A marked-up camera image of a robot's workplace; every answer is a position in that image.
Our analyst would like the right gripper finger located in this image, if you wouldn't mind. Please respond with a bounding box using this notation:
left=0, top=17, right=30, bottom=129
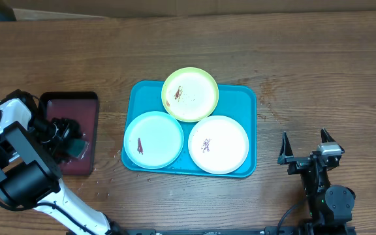
left=321, top=128, right=335, bottom=143
left=277, top=131, right=294, bottom=165

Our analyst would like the green scrubbing sponge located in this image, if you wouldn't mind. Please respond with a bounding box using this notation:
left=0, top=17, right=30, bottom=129
left=66, top=139, right=89, bottom=159

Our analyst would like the light blue plate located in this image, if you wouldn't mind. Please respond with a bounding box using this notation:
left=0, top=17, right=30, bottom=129
left=123, top=111, right=184, bottom=170

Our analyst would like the yellow-green plate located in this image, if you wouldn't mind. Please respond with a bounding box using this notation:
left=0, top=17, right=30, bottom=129
left=161, top=67, right=219, bottom=122

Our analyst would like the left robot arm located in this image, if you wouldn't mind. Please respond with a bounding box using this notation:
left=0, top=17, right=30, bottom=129
left=0, top=89, right=126, bottom=234

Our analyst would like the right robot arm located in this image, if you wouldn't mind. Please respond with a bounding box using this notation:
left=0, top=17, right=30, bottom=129
left=275, top=128, right=356, bottom=234

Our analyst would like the black tray with red water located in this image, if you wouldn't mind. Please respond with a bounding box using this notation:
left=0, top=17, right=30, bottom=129
left=40, top=91, right=99, bottom=176

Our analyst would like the teal plastic serving tray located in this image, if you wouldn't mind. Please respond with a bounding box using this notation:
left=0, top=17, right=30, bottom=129
left=125, top=80, right=257, bottom=178

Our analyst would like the white plate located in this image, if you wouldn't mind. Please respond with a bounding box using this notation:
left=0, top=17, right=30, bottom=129
left=188, top=116, right=249, bottom=175

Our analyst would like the brown cardboard backdrop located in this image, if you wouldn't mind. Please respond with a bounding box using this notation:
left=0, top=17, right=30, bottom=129
left=0, top=0, right=376, bottom=21

